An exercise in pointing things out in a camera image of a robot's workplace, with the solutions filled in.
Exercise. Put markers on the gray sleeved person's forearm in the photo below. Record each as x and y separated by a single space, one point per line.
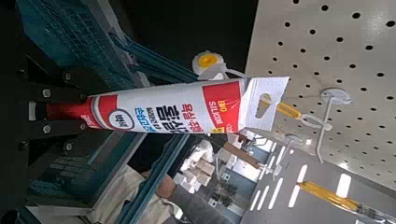
196 205

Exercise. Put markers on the red white glue tube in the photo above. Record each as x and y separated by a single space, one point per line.
174 105

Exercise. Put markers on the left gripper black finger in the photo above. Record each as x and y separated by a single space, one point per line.
56 133
56 87

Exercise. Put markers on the person's bare hand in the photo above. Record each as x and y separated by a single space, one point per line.
165 188

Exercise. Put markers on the white pegboard hook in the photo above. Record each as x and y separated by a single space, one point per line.
336 96
292 138

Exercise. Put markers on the white perforated pegboard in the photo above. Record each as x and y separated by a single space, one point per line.
342 51

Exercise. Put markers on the brown cardboard box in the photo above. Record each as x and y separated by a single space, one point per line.
202 172

